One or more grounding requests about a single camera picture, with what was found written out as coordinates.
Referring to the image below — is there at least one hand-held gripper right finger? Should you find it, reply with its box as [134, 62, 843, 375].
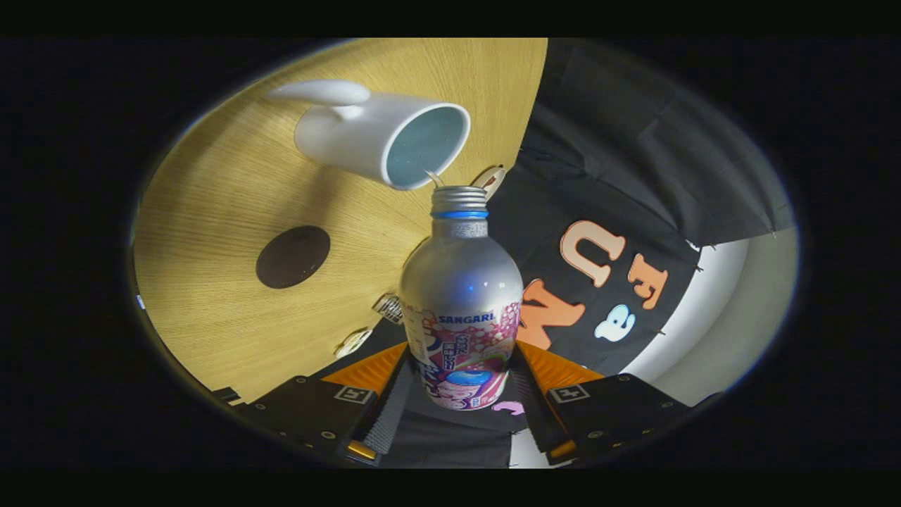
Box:
[510, 340, 694, 465]

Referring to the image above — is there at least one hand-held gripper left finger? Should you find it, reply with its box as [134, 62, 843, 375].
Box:
[236, 342, 415, 467]

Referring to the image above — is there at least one dark brown round coaster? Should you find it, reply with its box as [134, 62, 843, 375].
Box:
[256, 225, 332, 290]

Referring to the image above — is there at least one wooden table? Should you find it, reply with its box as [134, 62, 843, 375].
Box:
[134, 39, 548, 403]

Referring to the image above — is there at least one white divided tray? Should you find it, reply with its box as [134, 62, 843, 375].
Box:
[334, 327, 372, 360]

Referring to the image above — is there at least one small beige plate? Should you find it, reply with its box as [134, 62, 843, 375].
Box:
[472, 165, 508, 201]

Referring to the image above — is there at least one white cup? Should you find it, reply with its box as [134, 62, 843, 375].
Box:
[266, 79, 472, 192]

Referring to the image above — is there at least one wire basket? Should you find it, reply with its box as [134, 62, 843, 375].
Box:
[373, 294, 403, 325]

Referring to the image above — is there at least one silver juice bottle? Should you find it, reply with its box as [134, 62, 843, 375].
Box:
[399, 186, 525, 411]

